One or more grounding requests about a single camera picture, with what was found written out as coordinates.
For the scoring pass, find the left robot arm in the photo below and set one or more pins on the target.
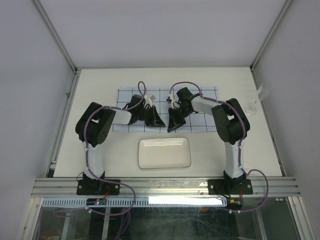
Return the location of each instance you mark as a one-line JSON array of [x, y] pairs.
[[94, 125]]

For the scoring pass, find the white rectangular plate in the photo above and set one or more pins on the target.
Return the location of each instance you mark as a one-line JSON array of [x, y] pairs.
[[164, 153]]

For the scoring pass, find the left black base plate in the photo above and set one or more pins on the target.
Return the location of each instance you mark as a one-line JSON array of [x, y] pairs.
[[94, 187]]

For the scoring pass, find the left aluminium frame post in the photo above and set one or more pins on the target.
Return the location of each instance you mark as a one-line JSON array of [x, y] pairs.
[[54, 34]]

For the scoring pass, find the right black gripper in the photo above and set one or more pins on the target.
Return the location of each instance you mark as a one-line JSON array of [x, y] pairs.
[[174, 123]]

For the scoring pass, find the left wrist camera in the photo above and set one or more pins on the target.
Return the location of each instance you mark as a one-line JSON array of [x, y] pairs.
[[150, 98]]

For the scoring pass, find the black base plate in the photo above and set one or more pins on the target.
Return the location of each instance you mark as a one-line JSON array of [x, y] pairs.
[[94, 187], [221, 187]]

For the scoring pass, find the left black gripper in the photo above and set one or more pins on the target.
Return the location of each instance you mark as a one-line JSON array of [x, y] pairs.
[[155, 121]]

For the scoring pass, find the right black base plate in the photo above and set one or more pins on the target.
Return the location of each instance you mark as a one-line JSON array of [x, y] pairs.
[[221, 187]]

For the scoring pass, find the right aluminium frame post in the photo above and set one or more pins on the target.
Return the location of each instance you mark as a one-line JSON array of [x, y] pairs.
[[283, 11]]

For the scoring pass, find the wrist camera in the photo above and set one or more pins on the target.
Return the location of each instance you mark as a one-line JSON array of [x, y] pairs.
[[172, 101], [150, 98]]

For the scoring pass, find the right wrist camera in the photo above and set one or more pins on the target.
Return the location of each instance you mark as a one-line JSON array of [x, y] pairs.
[[172, 101]]

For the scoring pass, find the white slotted cable duct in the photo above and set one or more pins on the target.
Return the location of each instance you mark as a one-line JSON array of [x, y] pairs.
[[139, 202]]

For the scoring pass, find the aluminium frame post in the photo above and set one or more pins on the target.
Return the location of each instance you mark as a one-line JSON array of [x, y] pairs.
[[54, 34], [283, 11]]

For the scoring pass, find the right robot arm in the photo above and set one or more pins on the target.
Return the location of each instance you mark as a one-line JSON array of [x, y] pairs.
[[230, 121]]

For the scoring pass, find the blue checkered cloth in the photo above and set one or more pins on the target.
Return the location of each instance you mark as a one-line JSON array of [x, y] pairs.
[[195, 123]]

